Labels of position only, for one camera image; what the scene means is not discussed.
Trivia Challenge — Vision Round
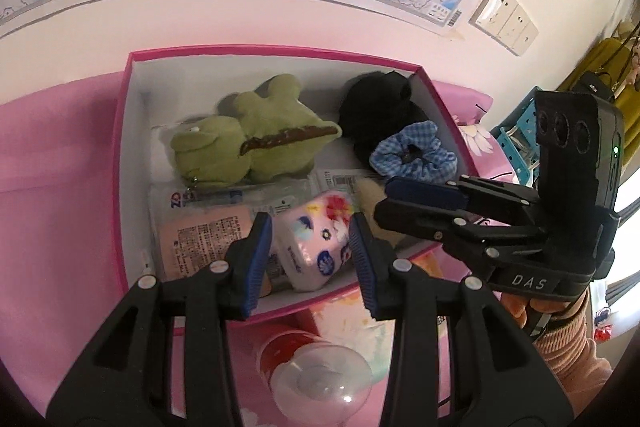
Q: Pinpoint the green frog plush toy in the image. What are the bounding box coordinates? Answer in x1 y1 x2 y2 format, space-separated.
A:
170 74 343 188

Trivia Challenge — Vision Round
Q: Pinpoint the large pastel tissue pack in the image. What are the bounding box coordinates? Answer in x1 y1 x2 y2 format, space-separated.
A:
295 252 446 388

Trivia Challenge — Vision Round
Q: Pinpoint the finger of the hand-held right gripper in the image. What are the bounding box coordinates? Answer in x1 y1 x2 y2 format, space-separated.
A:
374 199 551 278
385 176 541 218

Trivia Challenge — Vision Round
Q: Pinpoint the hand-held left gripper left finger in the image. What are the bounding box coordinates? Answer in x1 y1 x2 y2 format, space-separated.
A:
45 211 275 427

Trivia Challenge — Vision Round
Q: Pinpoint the black fluffy scrunchie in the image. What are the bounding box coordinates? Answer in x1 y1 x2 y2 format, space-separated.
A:
337 71 431 158

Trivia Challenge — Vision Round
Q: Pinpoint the peach printed packet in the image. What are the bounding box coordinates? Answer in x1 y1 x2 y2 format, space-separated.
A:
157 206 253 280

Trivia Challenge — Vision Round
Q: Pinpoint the person's right hand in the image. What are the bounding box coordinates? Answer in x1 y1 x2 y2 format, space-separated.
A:
500 292 586 338

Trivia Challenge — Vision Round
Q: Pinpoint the beige plush toy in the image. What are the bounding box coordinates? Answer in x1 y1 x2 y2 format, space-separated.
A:
357 177 401 253

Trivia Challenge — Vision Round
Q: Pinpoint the red bottle with clear cap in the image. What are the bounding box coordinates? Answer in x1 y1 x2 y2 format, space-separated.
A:
256 329 373 423

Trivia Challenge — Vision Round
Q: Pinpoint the blue perforated basket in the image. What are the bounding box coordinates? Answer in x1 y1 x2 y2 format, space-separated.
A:
492 87 543 188

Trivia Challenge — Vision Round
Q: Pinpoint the pink floral tissue pack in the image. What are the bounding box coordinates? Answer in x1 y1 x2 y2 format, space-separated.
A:
275 191 357 293

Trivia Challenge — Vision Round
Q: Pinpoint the white wall switch panel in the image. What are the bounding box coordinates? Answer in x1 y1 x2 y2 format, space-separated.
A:
469 0 540 56

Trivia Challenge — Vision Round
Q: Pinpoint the pink cardboard box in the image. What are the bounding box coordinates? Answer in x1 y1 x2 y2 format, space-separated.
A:
111 48 493 338

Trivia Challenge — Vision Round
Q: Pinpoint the blue gingham scrunchie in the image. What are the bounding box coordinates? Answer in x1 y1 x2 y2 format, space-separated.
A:
369 121 458 182

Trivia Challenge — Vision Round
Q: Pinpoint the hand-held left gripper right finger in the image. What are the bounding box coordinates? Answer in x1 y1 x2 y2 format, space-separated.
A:
348 213 573 427

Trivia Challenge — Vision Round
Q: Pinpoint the white barcode tissue pack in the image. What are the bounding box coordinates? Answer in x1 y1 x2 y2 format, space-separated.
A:
310 168 381 195

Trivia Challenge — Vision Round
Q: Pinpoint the black bag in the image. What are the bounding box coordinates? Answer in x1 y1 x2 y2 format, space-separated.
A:
572 72 616 102

